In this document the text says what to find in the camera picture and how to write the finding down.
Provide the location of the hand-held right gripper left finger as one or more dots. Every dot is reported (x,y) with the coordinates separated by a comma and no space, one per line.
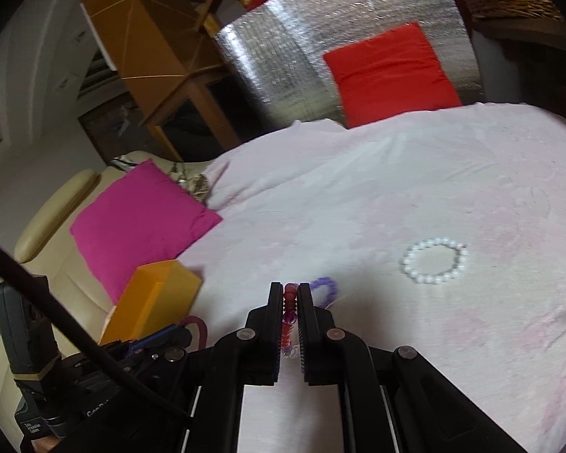
(277,311)

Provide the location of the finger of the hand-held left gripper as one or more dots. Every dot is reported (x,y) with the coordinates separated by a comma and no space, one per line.
(170,337)

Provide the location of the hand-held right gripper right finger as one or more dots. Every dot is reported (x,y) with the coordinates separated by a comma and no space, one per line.
(304,311)

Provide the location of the pink bangle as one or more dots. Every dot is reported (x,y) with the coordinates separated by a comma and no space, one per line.
(201,328)

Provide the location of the orange box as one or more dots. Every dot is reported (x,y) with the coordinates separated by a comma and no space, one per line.
(155,297)

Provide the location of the beige leather sofa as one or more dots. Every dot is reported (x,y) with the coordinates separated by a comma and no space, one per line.
(52,226)

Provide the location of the magenta cushion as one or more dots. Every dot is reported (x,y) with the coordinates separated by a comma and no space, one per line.
(141,217)

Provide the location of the small metallic trinket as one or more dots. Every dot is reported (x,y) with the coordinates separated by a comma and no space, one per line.
(199,185)

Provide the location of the red cushion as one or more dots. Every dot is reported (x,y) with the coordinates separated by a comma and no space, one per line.
(391,75)

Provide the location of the silver insulation mat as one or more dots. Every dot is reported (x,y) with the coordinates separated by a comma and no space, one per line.
(283,52)

